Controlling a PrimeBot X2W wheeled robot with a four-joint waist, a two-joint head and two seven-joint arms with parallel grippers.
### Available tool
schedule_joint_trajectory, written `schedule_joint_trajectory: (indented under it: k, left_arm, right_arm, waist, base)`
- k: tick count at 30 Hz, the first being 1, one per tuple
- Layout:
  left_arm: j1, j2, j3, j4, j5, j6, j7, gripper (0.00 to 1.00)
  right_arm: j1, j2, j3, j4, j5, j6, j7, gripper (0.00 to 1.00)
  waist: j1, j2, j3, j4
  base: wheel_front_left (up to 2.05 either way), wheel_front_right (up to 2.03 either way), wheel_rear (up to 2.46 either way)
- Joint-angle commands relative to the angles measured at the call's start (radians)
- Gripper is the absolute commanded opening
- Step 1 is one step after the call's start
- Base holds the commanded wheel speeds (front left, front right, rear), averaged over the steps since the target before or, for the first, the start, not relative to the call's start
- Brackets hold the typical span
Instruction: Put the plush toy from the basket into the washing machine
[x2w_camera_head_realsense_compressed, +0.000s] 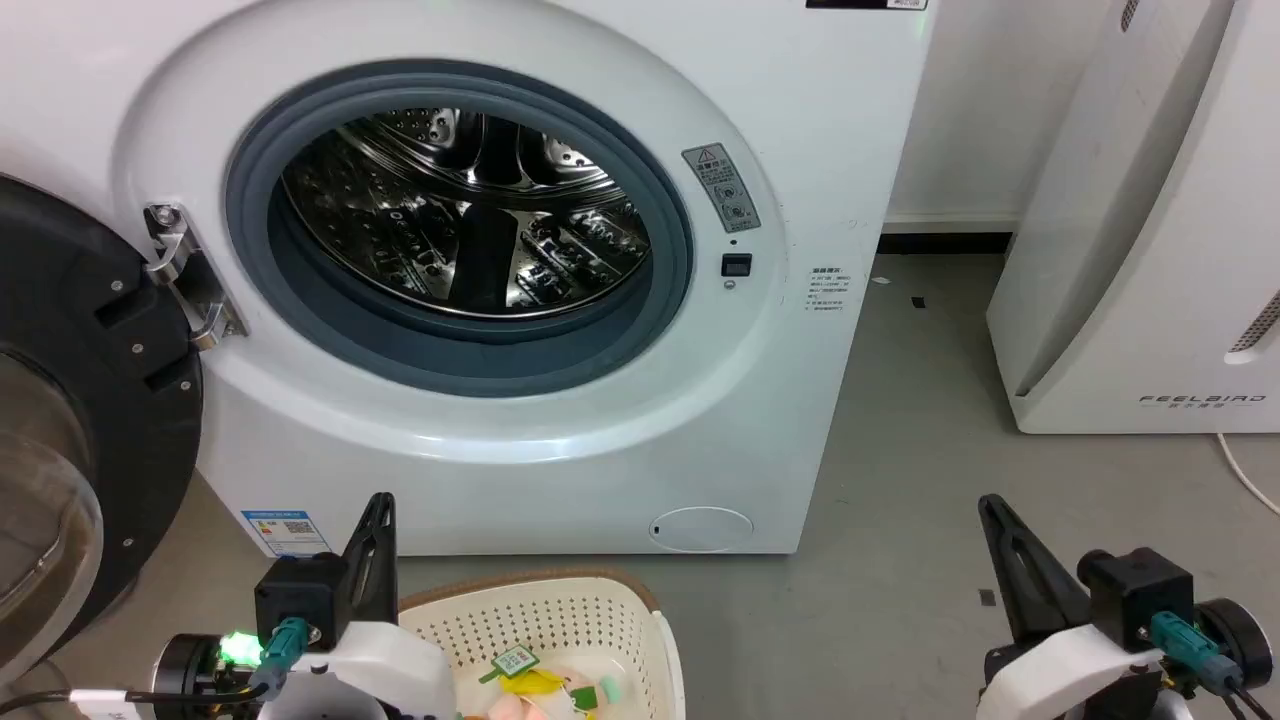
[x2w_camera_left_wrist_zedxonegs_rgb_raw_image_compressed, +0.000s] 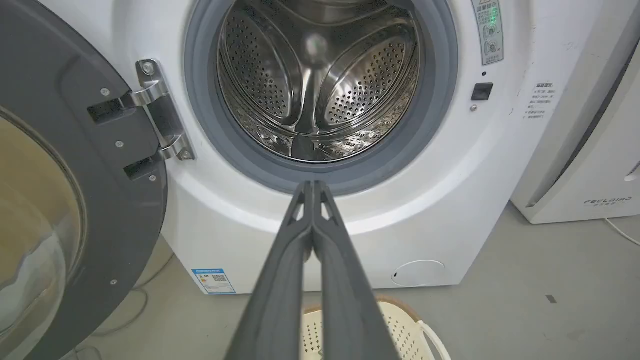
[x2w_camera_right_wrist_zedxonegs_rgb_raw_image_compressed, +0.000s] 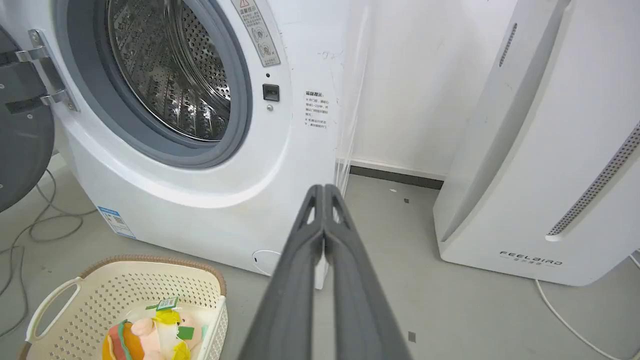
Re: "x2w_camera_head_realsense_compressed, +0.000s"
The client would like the metal washing machine door hinge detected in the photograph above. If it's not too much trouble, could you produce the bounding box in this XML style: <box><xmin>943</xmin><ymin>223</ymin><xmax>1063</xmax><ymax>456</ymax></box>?
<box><xmin>144</xmin><ymin>203</ymin><xmax>248</xmax><ymax>352</ymax></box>

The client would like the cream perforated laundry basket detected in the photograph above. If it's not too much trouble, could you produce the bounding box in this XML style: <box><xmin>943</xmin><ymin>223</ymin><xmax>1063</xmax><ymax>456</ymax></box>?
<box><xmin>397</xmin><ymin>569</ymin><xmax>687</xmax><ymax>720</ymax></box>

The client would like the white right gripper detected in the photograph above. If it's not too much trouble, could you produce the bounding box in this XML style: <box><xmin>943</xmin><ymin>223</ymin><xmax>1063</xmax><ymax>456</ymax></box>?
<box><xmin>976</xmin><ymin>493</ymin><xmax>1167</xmax><ymax>720</ymax></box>

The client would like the teal-plug right gripper cable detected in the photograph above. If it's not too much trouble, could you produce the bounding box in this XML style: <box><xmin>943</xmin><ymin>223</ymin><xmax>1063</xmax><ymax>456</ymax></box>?
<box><xmin>1149</xmin><ymin>611</ymin><xmax>1280</xmax><ymax>720</ymax></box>

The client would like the grey warning sticker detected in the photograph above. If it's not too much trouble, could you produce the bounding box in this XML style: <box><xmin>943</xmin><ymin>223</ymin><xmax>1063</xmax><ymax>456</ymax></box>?
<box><xmin>682</xmin><ymin>143</ymin><xmax>762</xmax><ymax>234</ymax></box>

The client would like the grey rubber door gasket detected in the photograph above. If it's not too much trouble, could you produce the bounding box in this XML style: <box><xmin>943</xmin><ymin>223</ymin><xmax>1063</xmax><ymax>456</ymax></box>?
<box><xmin>224</xmin><ymin>59</ymin><xmax>695</xmax><ymax>399</ymax></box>

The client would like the black round washer door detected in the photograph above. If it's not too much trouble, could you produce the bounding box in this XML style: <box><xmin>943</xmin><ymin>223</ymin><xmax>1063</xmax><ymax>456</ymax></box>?
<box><xmin>0</xmin><ymin>175</ymin><xmax>205</xmax><ymax>687</ymax></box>

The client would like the blue energy label sticker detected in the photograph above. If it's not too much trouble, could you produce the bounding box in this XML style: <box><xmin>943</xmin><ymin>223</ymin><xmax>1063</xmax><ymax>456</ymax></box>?
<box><xmin>241</xmin><ymin>510</ymin><xmax>331</xmax><ymax>558</ymax></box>

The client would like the white front-load washing machine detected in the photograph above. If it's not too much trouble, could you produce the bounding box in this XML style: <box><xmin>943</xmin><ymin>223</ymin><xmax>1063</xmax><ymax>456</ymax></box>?
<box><xmin>0</xmin><ymin>0</ymin><xmax>939</xmax><ymax>557</ymax></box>

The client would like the green tag with code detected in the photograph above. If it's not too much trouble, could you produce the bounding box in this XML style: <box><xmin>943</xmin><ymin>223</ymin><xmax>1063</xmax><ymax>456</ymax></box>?
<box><xmin>479</xmin><ymin>646</ymin><xmax>541</xmax><ymax>685</ymax></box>

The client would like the stainless steel washing machine drum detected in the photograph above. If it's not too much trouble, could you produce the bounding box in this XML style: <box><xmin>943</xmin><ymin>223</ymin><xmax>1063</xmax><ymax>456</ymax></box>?
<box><xmin>281</xmin><ymin>107</ymin><xmax>653</xmax><ymax>320</ymax></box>

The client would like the oval drain filter cover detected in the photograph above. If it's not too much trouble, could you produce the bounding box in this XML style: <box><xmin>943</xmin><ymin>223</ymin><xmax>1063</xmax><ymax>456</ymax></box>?
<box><xmin>648</xmin><ymin>505</ymin><xmax>755</xmax><ymax>553</ymax></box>

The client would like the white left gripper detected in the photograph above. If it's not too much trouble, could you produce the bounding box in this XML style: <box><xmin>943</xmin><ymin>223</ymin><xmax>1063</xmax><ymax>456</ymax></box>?
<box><xmin>262</xmin><ymin>491</ymin><xmax>458</xmax><ymax>720</ymax></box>

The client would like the white air purifier appliance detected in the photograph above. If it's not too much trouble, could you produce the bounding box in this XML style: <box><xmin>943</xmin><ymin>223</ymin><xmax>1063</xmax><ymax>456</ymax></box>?
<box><xmin>986</xmin><ymin>0</ymin><xmax>1280</xmax><ymax>436</ymax></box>

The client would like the small white text sticker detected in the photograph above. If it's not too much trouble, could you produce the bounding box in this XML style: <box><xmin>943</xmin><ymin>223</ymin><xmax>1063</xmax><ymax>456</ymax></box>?
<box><xmin>809</xmin><ymin>265</ymin><xmax>851</xmax><ymax>314</ymax></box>

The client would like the white power cord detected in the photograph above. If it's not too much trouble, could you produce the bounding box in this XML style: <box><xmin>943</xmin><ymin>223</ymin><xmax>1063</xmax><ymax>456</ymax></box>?
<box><xmin>1216</xmin><ymin>432</ymin><xmax>1280</xmax><ymax>517</ymax></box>

